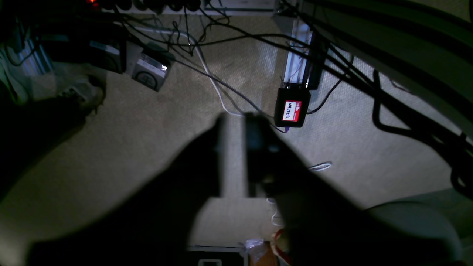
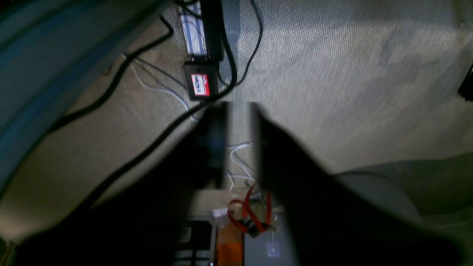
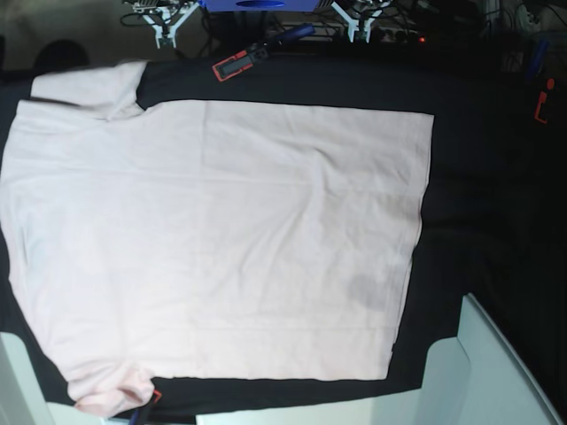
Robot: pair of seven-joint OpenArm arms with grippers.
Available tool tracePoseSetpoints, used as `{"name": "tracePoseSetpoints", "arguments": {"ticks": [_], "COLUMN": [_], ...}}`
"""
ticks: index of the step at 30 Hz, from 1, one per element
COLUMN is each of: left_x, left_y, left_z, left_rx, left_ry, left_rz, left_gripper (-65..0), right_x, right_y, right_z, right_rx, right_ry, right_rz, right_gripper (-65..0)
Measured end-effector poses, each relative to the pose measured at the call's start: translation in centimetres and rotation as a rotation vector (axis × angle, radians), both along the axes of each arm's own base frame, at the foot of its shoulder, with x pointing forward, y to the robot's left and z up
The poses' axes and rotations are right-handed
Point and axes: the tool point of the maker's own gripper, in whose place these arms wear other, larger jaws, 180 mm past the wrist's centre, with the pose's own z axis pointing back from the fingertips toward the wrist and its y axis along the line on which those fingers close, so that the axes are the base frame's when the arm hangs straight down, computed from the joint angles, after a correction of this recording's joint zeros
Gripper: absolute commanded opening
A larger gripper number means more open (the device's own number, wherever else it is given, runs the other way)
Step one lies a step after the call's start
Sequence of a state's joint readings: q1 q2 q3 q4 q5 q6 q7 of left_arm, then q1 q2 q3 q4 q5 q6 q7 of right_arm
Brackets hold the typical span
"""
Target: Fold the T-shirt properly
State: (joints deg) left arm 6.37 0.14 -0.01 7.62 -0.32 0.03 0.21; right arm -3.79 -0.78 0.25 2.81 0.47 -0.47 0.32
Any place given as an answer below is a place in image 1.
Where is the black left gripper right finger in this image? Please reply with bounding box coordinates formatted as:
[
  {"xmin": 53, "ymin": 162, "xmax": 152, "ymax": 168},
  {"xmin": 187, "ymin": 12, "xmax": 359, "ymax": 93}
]
[{"xmin": 245, "ymin": 115, "xmax": 462, "ymax": 266}]

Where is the aluminium table leg profile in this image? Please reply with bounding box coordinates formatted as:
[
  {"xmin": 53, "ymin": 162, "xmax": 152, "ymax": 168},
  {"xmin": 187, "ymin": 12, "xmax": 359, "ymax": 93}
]
[{"xmin": 282, "ymin": 18, "xmax": 313, "ymax": 89}]

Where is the white cable on floor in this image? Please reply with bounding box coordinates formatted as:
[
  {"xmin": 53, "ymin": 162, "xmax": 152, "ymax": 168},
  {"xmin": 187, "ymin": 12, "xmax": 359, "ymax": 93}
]
[{"xmin": 133, "ymin": 26, "xmax": 245, "ymax": 117}]

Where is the grey power adapter box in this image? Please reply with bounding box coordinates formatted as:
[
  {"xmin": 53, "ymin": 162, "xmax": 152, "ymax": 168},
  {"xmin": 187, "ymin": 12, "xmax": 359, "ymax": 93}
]
[{"xmin": 127, "ymin": 42, "xmax": 176, "ymax": 92}]

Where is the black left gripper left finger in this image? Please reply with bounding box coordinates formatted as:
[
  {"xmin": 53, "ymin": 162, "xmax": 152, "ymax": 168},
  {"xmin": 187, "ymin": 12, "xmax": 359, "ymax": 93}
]
[{"xmin": 29, "ymin": 115, "xmax": 225, "ymax": 266}]

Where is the black box with name label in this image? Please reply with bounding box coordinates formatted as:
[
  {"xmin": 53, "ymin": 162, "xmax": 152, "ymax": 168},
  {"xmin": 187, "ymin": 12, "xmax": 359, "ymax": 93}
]
[{"xmin": 273, "ymin": 83, "xmax": 311, "ymax": 128}]

